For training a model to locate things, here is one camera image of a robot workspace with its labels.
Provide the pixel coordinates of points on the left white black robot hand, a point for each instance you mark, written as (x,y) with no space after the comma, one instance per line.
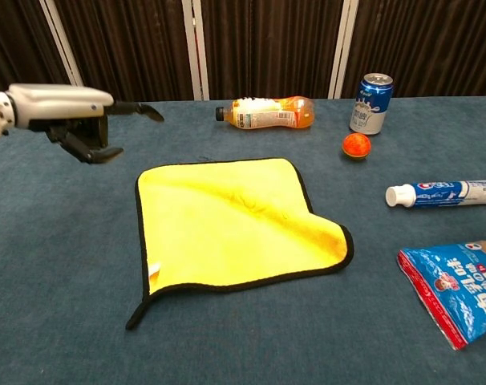
(54,104)

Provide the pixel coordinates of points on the yellow microfiber cloth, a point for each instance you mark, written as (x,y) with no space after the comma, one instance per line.
(227,224)

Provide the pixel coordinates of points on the dark brown pleated curtain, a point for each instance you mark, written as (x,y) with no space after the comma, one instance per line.
(126,48)

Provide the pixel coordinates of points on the orange drink plastic bottle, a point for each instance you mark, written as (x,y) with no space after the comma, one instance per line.
(267,116)

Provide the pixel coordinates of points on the blue white drink can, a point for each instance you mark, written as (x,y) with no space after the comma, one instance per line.
(369,108)

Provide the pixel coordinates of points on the white blue toothpaste tube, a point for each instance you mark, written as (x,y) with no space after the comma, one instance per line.
(439,193)

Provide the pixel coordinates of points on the blue red snack bag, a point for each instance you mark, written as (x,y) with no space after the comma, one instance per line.
(459,288)

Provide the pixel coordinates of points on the white partition frame post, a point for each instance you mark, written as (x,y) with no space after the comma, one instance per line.
(62,48)
(341,52)
(195,60)

